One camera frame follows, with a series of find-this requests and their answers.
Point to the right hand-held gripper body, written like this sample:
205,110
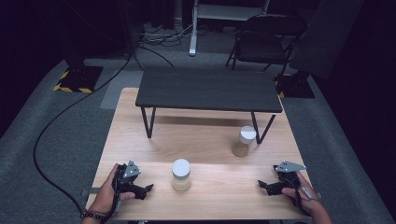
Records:
288,179

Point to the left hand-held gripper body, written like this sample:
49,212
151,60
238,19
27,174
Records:
126,182

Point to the clear jar with white lid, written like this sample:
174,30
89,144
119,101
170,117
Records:
247,133
181,168

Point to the person's left hand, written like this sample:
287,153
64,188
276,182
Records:
104,197

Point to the person's right hand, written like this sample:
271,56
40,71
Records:
306,199

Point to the black yellow-striped stand base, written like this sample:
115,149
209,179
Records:
81,79
295,87

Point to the black folding chair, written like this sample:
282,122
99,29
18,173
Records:
261,46

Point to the dark grey leaning panel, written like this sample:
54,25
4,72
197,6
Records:
323,37

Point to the white metal stand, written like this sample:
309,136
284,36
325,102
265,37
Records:
193,40

